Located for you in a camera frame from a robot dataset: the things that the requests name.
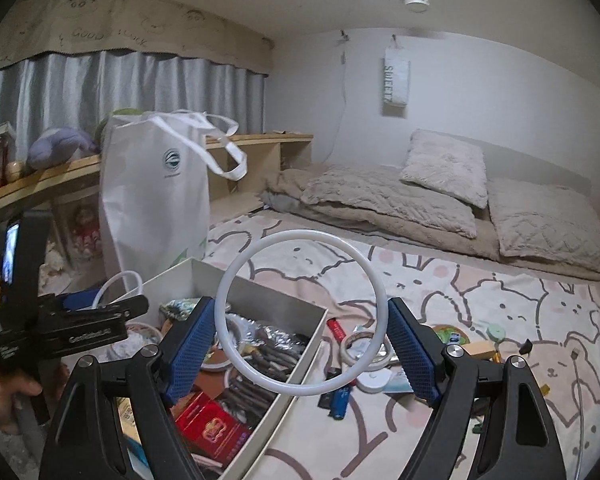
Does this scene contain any purple plush toy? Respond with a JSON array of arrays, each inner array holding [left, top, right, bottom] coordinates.
[[26, 127, 101, 171]]

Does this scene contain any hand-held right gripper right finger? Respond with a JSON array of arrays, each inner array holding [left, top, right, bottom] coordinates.
[[386, 297, 567, 480]]

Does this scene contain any fluffy beige pillow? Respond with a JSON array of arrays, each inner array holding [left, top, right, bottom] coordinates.
[[399, 129, 490, 210]]

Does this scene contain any bunny printed bedsheet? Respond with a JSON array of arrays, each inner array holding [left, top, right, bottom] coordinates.
[[200, 210, 600, 480]]

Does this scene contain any beige blanket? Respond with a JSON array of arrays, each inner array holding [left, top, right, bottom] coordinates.
[[260, 162, 600, 283]]

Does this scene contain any wet wipes packet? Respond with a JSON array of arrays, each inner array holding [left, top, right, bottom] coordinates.
[[382, 370, 416, 396]]

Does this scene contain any white round device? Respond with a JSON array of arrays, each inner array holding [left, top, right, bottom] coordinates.
[[355, 367, 396, 393]]

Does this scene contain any beige printed curtain valance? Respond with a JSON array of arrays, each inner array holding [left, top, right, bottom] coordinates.
[[0, 0, 275, 76]]

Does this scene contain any brown hair claw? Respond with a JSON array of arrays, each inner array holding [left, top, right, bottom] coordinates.
[[227, 345, 306, 411]]

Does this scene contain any woven patterned pouch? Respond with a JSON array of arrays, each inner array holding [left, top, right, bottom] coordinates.
[[160, 299, 201, 321]]

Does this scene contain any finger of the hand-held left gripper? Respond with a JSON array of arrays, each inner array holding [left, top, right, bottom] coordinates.
[[60, 291, 98, 310], [37, 294, 150, 323]]

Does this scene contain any grey curtain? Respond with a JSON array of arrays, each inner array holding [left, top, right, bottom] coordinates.
[[0, 50, 267, 141]]

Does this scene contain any blue lighter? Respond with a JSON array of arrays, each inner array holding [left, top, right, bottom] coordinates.
[[329, 385, 356, 421]]

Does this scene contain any white storage box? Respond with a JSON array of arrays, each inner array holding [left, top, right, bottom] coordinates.
[[125, 257, 330, 480]]

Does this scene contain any white tote bag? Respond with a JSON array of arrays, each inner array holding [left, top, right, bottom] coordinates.
[[99, 110, 248, 283]]

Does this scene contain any white wall cable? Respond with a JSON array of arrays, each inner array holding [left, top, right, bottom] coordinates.
[[336, 30, 353, 166]]

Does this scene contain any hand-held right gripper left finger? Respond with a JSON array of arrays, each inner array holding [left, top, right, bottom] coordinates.
[[39, 296, 216, 480]]

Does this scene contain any red dressed doll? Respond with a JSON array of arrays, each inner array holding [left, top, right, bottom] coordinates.
[[67, 207, 103, 261]]

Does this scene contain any silver foil packet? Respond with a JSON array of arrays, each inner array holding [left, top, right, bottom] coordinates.
[[252, 325, 311, 356]]

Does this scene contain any large clear tape roll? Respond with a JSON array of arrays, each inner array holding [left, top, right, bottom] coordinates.
[[341, 332, 395, 368]]

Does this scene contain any large white ring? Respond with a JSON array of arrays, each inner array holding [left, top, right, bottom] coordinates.
[[215, 230, 392, 397]]

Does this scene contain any person's left hand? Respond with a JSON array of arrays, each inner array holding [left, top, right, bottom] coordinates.
[[0, 360, 43, 433]]

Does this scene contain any hanging white paper bag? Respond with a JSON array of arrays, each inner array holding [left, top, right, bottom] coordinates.
[[381, 35, 411, 117]]

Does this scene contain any metal back scratcher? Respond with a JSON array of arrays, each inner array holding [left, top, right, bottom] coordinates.
[[570, 347, 593, 480]]

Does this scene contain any round green printed coaster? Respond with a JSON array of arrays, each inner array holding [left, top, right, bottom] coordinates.
[[432, 325, 468, 346]]

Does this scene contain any wooden bedside shelf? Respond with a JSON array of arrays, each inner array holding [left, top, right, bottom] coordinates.
[[0, 132, 315, 281]]

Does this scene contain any green plush toy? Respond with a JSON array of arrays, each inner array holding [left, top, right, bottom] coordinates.
[[94, 107, 146, 146]]

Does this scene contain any thin white hoop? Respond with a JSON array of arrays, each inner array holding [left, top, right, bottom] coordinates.
[[92, 270, 144, 311]]

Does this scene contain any red box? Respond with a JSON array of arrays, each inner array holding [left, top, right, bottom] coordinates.
[[175, 392, 253, 466]]

